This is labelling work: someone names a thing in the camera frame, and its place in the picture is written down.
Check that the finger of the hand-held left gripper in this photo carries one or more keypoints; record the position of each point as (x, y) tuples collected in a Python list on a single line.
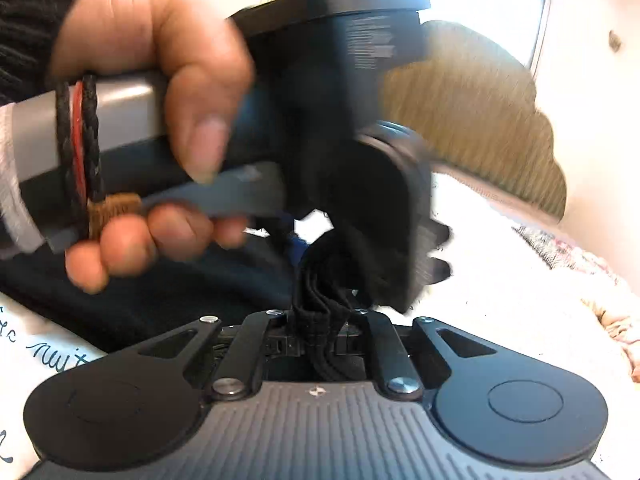
[(296, 249)]

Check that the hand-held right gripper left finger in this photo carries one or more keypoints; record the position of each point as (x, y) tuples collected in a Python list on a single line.
[(272, 322)]

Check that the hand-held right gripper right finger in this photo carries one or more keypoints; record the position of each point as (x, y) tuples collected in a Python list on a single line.
[(375, 327)]

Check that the black pants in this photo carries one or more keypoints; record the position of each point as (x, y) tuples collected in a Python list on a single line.
[(175, 290)]

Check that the person's left hand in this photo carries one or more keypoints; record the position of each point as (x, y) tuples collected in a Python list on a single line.
[(150, 30)]

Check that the white script printed blanket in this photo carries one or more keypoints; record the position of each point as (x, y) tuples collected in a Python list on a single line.
[(500, 285)]

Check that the olive padded headboard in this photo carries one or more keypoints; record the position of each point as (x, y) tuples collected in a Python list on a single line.
[(475, 110)]

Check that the floral patterned cloth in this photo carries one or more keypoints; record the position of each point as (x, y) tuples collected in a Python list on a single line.
[(600, 285)]

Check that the window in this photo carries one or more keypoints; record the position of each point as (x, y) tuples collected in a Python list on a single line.
[(547, 10)]

